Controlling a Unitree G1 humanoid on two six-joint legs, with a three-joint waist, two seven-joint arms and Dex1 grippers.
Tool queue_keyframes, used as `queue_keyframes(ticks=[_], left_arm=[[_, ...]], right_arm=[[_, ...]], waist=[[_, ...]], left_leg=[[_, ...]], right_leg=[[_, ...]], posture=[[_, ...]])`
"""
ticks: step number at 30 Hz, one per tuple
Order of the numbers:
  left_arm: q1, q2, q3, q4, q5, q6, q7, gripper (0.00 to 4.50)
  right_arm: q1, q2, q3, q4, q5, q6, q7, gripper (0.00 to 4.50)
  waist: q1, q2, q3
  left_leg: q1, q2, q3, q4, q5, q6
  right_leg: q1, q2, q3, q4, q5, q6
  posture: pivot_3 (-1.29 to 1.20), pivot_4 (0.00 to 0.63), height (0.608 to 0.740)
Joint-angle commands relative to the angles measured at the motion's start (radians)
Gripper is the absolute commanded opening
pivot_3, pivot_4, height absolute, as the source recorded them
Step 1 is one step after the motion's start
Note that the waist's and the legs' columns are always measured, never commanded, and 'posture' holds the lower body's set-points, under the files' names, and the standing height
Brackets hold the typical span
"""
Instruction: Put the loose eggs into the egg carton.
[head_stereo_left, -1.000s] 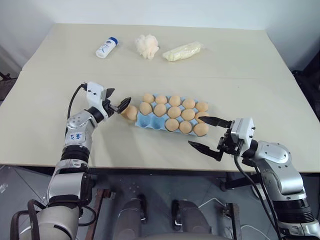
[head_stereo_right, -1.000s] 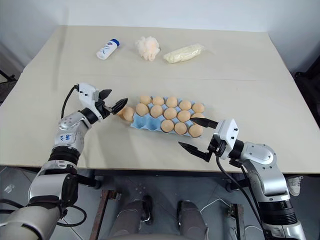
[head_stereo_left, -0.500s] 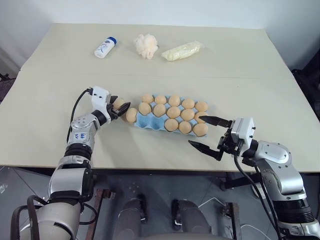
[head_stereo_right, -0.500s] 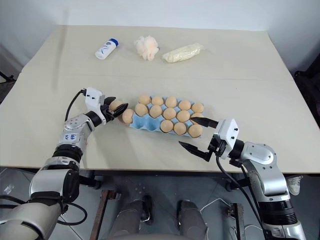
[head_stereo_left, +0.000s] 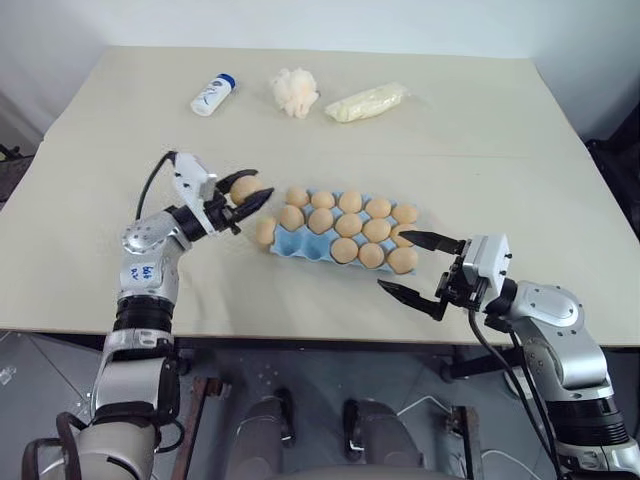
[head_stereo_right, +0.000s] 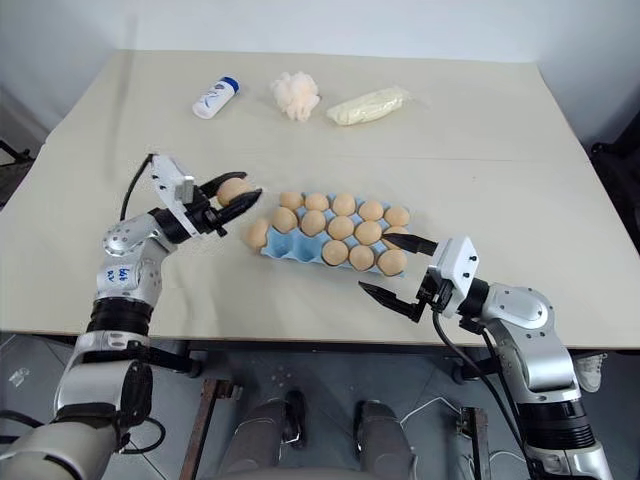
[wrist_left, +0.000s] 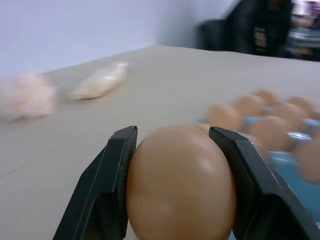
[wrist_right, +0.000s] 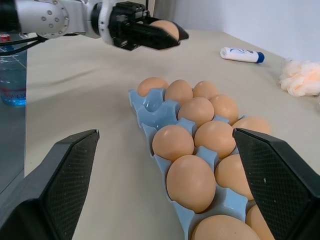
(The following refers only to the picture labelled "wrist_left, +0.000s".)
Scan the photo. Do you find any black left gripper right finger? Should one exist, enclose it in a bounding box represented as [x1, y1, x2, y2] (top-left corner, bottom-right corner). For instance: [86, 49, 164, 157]
[208, 126, 320, 240]

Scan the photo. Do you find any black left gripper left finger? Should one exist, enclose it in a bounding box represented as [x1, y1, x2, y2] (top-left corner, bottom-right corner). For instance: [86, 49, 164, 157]
[51, 125, 139, 240]

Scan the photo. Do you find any brown egg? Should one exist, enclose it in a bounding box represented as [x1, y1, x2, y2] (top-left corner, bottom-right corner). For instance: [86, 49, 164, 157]
[194, 122, 213, 138]
[294, 139, 320, 185]
[234, 94, 266, 116]
[251, 88, 280, 102]
[271, 103, 311, 129]
[206, 103, 242, 131]
[241, 133, 269, 153]
[284, 95, 317, 112]
[125, 124, 238, 240]
[249, 115, 292, 151]

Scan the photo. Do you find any blue egg carton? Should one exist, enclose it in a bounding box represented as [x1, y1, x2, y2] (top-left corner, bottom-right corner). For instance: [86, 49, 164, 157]
[194, 104, 320, 240]

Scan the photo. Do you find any white food in clear bag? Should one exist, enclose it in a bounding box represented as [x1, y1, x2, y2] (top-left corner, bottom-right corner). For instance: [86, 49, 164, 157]
[70, 61, 129, 101]

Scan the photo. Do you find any pink food in clear bag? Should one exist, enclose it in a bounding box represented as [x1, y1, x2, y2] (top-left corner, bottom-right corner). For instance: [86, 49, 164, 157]
[0, 71, 58, 124]

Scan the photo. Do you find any black chair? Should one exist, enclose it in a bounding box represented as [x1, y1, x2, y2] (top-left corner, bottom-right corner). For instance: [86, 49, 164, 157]
[194, 18, 242, 53]

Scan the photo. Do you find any person in black jacket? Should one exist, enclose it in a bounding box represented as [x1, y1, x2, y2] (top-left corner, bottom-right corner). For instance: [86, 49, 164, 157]
[224, 0, 294, 56]

